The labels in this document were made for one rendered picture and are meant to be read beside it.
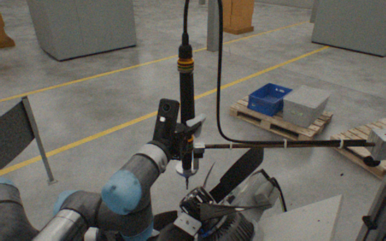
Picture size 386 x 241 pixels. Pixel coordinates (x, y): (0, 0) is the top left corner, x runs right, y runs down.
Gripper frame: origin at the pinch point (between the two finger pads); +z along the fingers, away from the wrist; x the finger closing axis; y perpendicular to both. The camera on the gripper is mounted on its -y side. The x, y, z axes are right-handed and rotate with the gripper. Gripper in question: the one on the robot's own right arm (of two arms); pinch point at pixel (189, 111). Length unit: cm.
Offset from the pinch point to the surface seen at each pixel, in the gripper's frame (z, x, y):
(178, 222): -2.7, -3.5, 46.5
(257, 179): 38, 18, 52
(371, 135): 25, 51, 10
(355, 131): 285, 99, 152
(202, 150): -1.0, 4.7, 12.1
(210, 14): 581, -204, 81
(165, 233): -8.6, -5.6, 46.7
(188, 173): -4.5, 1.6, 19.7
